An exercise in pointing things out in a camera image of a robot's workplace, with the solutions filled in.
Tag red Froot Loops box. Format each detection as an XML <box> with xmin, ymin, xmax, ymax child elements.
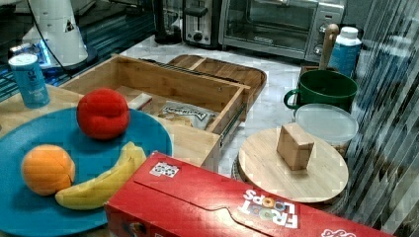
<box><xmin>105</xmin><ymin>152</ymin><xmax>393</xmax><ymax>237</ymax></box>

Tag round wooden lid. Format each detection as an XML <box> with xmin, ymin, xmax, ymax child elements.
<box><xmin>238</xmin><ymin>123</ymin><xmax>349</xmax><ymax>203</ymax></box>

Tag wooden drawer cabinet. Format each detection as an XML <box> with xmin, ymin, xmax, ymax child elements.
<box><xmin>0</xmin><ymin>86</ymin><xmax>220</xmax><ymax>172</ymax></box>

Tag green mug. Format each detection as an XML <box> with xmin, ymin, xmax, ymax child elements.
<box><xmin>284</xmin><ymin>70</ymin><xmax>358</xmax><ymax>112</ymax></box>

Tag red plush apple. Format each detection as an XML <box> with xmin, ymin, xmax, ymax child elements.
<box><xmin>76</xmin><ymin>88</ymin><xmax>130</xmax><ymax>140</ymax></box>

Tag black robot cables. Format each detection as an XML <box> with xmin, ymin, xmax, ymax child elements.
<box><xmin>26</xmin><ymin>0</ymin><xmax>73</xmax><ymax>79</ymax></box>

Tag orange plush fruit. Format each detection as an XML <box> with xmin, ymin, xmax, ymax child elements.
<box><xmin>21</xmin><ymin>144</ymin><xmax>75</xmax><ymax>197</ymax></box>

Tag blue plate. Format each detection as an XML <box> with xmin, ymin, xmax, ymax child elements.
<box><xmin>0</xmin><ymin>108</ymin><xmax>172</xmax><ymax>237</ymax></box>

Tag black french press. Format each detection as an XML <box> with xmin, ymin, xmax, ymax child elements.
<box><xmin>152</xmin><ymin>0</ymin><xmax>182</xmax><ymax>44</ymax></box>

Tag white block in drawer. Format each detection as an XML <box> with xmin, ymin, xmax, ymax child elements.
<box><xmin>127</xmin><ymin>93</ymin><xmax>152</xmax><ymax>111</ymax></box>

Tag wooden spoon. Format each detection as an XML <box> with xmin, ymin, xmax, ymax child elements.
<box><xmin>319</xmin><ymin>24</ymin><xmax>339</xmax><ymax>70</ymax></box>

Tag silver toaster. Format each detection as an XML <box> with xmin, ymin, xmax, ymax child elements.
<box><xmin>183</xmin><ymin>0</ymin><xmax>222</xmax><ymax>49</ymax></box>

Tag blue white-capped bottle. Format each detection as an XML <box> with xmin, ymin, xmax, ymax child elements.
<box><xmin>328</xmin><ymin>27</ymin><xmax>362</xmax><ymax>77</ymax></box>

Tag silver toaster oven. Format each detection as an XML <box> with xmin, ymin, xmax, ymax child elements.
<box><xmin>218</xmin><ymin>0</ymin><xmax>347</xmax><ymax>62</ymax></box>

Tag blue spice can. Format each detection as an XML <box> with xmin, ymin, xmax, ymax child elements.
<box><xmin>8</xmin><ymin>53</ymin><xmax>49</xmax><ymax>109</ymax></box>

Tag wooden drawer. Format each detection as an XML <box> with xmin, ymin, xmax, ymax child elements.
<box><xmin>61</xmin><ymin>55</ymin><xmax>254</xmax><ymax>134</ymax></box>

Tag snack bag in drawer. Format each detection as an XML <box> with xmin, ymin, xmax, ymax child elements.
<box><xmin>158</xmin><ymin>101</ymin><xmax>217</xmax><ymax>129</ymax></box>

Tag yellow plush banana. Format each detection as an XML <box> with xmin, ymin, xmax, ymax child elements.
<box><xmin>55</xmin><ymin>142</ymin><xmax>146</xmax><ymax>210</ymax></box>

